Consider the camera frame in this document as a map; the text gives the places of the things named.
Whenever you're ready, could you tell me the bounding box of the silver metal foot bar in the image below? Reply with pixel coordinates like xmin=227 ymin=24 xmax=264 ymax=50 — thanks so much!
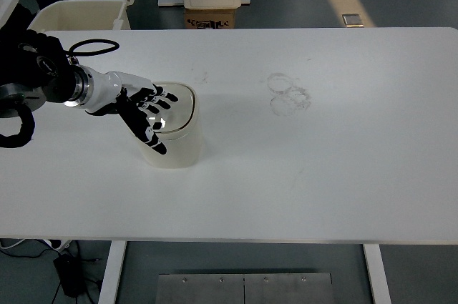
xmin=157 ymin=0 xmax=252 ymax=7

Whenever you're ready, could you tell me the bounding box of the grey metal plate with screws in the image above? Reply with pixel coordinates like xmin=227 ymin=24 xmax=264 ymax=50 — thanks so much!
xmin=157 ymin=273 xmax=334 ymax=304

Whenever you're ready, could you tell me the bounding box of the black power adapter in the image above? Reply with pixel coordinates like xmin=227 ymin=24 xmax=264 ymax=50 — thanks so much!
xmin=53 ymin=252 xmax=87 ymax=298

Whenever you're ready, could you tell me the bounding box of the white side table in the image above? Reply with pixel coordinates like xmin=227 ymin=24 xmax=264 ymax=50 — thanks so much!
xmin=0 ymin=0 xmax=20 ymax=30

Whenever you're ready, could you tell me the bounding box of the black cable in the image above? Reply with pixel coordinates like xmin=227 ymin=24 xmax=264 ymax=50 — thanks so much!
xmin=0 ymin=239 xmax=103 ymax=304

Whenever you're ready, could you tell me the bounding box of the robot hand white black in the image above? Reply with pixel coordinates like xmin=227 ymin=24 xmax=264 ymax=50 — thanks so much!
xmin=84 ymin=69 xmax=180 ymax=156

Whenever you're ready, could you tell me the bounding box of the metal floor plate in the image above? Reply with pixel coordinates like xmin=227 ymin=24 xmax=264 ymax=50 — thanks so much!
xmin=341 ymin=14 xmax=365 ymax=27

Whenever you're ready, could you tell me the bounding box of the white cable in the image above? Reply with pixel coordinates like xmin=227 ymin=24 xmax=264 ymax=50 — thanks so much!
xmin=0 ymin=238 xmax=26 ymax=250

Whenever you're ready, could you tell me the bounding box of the white table leg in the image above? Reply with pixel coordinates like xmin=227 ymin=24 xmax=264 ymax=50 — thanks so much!
xmin=362 ymin=244 xmax=393 ymax=304
xmin=97 ymin=240 xmax=128 ymax=304

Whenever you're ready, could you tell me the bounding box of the small cream trash bin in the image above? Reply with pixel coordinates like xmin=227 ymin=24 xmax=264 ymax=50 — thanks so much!
xmin=134 ymin=82 xmax=206 ymax=170

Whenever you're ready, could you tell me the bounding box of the brown cardboard box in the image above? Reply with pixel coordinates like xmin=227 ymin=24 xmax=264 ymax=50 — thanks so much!
xmin=184 ymin=8 xmax=237 ymax=30

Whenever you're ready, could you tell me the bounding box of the large cream plastic crate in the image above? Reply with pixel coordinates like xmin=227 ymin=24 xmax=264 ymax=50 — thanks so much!
xmin=27 ymin=0 xmax=132 ymax=32

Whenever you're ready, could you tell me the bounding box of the white power strip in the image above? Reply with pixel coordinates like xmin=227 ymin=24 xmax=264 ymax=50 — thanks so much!
xmin=42 ymin=238 xmax=72 ymax=250

